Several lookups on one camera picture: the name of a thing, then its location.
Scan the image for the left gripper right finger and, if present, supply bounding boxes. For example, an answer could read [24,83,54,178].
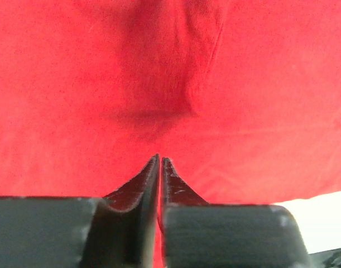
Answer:
[161,157,209,206]

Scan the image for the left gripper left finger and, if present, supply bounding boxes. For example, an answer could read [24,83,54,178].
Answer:
[103,153,161,216]

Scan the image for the red t shirt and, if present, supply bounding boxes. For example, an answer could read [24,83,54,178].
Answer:
[0,1,341,267]

